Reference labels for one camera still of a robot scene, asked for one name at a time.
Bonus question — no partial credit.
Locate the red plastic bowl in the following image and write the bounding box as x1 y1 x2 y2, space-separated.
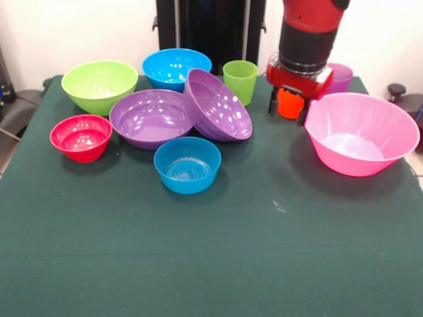
50 114 113 164

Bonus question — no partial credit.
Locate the purple plastic cup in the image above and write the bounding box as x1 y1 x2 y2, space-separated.
326 63 354 94

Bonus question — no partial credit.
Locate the purple plastic bowl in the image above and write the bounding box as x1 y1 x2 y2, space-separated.
183 67 254 143
108 88 195 151

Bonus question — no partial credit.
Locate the pink plastic bowl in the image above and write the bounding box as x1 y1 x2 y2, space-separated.
303 92 421 178

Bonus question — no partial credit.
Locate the black equipment box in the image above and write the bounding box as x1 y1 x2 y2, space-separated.
0 46 16 123

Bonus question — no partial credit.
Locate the orange plastic cup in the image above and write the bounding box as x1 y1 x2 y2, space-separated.
276 87 305 122

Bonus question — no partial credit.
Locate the dark green tablecloth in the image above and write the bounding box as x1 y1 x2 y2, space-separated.
0 75 423 317

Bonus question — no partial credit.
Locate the green plastic bowl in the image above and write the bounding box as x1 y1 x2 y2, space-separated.
61 60 139 117

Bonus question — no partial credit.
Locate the green plastic cup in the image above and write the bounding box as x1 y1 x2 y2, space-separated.
222 60 259 107

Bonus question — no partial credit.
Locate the black round knob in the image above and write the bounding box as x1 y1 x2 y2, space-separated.
387 83 406 103

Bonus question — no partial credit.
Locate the blue deep plastic bowl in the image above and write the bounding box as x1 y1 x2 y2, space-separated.
142 48 213 94

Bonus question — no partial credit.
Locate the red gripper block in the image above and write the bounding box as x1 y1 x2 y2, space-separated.
266 52 334 127

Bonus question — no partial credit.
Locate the blue ribbed small bowl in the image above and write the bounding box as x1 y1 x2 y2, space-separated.
153 136 223 195

